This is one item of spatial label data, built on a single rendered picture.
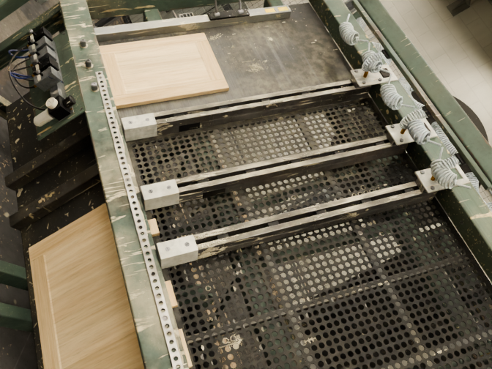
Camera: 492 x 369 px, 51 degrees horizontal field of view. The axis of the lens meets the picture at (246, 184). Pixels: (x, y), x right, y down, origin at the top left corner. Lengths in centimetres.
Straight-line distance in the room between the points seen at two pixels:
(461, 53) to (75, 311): 633
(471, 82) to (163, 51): 548
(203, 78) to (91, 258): 88
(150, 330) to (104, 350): 41
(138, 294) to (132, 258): 13
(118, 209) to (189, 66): 81
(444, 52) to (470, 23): 51
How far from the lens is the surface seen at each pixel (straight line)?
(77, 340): 209
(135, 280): 169
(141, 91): 223
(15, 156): 273
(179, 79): 228
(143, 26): 251
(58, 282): 222
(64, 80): 230
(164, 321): 163
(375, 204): 194
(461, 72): 742
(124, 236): 177
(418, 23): 775
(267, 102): 215
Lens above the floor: 158
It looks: 11 degrees down
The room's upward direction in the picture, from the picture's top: 61 degrees clockwise
